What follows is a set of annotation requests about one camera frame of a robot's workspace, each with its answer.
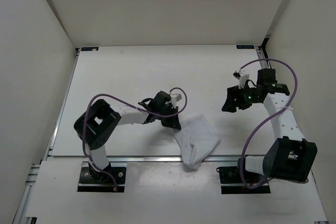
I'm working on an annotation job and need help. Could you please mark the aluminium frame rail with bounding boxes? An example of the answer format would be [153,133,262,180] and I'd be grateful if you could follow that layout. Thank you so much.
[41,155,301,163]

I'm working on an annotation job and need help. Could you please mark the left blue corner label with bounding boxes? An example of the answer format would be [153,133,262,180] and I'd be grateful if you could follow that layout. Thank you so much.
[81,47,99,51]

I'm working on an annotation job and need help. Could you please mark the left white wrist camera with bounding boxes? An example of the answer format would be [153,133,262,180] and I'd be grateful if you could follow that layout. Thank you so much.
[170,93,182,107]

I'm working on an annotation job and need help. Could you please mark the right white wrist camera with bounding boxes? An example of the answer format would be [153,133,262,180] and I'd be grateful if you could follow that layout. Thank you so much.
[233,69,249,89]

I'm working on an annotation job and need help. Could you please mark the white skirt cloth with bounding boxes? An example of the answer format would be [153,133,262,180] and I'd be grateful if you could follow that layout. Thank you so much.
[173,114,221,173]

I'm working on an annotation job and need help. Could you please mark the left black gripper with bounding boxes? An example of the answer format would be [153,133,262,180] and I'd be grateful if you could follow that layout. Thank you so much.
[156,104,181,129]

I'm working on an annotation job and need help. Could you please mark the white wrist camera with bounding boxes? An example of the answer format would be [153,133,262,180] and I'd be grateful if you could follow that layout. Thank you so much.
[233,69,249,89]
[170,93,182,107]

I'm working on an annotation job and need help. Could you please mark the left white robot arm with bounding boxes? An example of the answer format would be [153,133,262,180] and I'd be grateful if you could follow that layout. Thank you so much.
[73,91,186,183]

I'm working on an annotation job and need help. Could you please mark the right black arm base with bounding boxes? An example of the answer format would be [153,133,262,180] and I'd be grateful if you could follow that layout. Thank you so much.
[216,159,271,195]

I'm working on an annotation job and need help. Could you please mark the right blue corner label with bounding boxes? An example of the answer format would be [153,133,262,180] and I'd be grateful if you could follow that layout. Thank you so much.
[236,45,255,50]

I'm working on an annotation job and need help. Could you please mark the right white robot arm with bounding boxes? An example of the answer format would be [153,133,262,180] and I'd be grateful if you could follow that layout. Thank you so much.
[222,69,318,185]

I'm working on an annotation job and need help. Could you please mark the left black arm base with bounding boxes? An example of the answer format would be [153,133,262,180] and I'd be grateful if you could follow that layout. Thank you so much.
[77,162,127,193]

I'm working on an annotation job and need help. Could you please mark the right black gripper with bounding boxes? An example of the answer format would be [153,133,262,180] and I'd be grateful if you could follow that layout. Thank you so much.
[221,83,261,112]

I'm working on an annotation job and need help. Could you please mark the blue corner label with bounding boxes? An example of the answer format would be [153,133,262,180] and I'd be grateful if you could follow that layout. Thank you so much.
[236,45,255,50]
[81,47,99,51]

